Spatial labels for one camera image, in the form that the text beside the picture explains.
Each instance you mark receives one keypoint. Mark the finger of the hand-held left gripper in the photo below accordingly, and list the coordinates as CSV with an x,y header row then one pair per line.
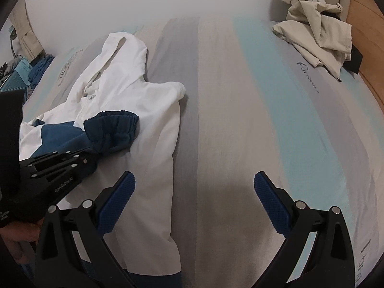
x,y
69,169
51,157

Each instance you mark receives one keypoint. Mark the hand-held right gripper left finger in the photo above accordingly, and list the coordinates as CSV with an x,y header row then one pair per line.
x,y
117,204

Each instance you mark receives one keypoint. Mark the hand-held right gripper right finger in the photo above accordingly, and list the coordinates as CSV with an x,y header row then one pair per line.
x,y
271,205

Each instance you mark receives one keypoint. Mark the white and blue hooded jacket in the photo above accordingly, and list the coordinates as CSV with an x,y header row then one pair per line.
x,y
126,96

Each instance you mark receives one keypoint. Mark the blue clothes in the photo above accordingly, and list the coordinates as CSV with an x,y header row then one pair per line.
x,y
40,67

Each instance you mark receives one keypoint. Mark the person's left hand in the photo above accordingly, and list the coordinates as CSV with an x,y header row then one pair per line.
x,y
18,237

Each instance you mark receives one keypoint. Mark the striped bed sheet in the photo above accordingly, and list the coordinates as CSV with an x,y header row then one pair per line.
x,y
240,120

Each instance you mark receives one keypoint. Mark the desk lamp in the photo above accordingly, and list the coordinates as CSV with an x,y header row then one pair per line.
x,y
12,39

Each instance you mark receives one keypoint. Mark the black cloth item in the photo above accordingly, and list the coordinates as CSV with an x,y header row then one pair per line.
x,y
355,60

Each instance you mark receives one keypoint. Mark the beige jacket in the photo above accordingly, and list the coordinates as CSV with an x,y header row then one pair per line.
x,y
318,33

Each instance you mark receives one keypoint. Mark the wooden headboard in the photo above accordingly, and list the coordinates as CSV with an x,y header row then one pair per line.
x,y
370,39

